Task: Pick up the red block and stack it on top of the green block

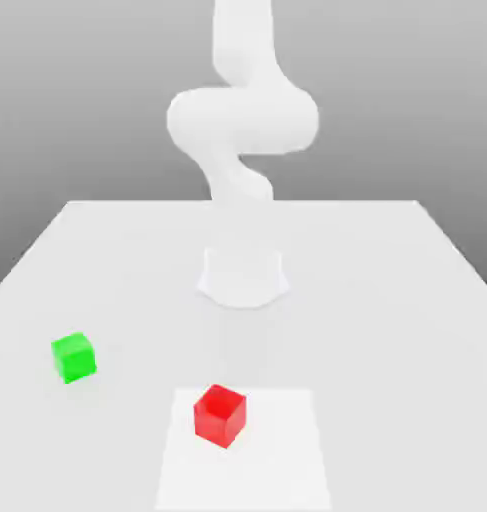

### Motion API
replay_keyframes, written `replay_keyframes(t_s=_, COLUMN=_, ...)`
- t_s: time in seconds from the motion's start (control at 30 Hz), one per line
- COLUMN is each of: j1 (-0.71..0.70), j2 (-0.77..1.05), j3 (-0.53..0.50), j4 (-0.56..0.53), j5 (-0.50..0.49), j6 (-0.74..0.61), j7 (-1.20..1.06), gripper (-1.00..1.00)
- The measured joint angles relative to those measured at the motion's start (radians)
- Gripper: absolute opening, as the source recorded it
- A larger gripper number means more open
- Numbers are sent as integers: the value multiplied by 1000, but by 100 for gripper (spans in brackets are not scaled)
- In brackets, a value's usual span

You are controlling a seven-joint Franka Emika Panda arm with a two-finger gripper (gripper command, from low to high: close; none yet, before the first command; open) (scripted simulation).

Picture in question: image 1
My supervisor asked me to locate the small green cube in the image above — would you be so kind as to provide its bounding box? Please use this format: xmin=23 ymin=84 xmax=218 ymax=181
xmin=50 ymin=331 xmax=98 ymax=386

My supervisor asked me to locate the small red cube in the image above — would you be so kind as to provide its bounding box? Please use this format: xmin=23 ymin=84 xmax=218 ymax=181
xmin=192 ymin=383 xmax=248 ymax=450

